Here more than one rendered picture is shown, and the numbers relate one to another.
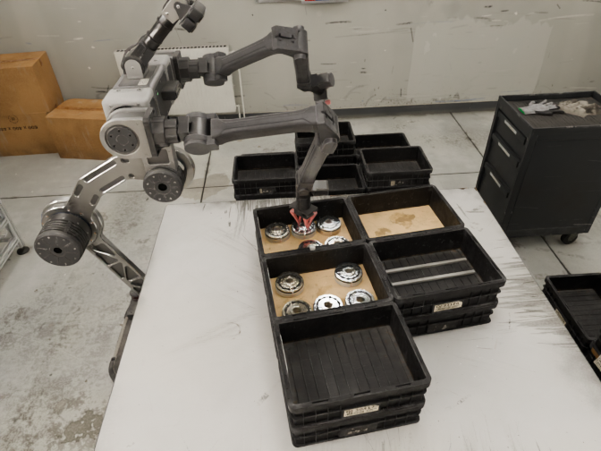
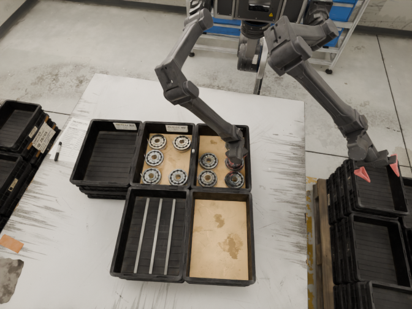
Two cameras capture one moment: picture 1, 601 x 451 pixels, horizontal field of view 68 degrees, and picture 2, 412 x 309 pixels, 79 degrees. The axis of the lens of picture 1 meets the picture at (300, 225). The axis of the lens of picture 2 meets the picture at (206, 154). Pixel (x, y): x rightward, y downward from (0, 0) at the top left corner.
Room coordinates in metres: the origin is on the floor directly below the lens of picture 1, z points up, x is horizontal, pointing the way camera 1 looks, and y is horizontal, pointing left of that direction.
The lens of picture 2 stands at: (1.44, -0.70, 2.06)
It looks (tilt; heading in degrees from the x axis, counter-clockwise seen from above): 59 degrees down; 102
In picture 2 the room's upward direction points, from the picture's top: straight up
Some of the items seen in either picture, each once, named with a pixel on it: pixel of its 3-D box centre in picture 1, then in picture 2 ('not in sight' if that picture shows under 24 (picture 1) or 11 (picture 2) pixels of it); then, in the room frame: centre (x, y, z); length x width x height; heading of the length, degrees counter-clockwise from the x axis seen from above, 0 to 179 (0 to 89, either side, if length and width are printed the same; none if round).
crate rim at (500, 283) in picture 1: (433, 262); (152, 228); (1.15, -0.47, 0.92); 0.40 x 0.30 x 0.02; 100
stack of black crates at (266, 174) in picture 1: (267, 196); (360, 194); (2.38, 0.20, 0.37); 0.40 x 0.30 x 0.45; 92
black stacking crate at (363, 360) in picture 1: (347, 361); (111, 155); (0.79, -0.13, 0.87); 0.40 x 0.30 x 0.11; 100
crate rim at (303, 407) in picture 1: (347, 352); (108, 150); (0.79, -0.13, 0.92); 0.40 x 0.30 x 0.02; 100
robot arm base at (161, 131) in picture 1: (165, 131); (199, 6); (1.18, 0.38, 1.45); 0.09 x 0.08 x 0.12; 2
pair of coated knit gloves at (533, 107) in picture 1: (538, 106); not in sight; (2.47, -1.43, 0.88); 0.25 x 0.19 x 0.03; 92
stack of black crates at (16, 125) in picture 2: not in sight; (27, 138); (-0.22, 0.10, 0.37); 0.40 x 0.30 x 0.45; 92
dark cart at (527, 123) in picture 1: (541, 174); not in sight; (2.40, -1.55, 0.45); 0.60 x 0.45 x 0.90; 92
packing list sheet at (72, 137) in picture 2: not in sight; (75, 139); (0.41, 0.01, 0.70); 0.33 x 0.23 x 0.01; 92
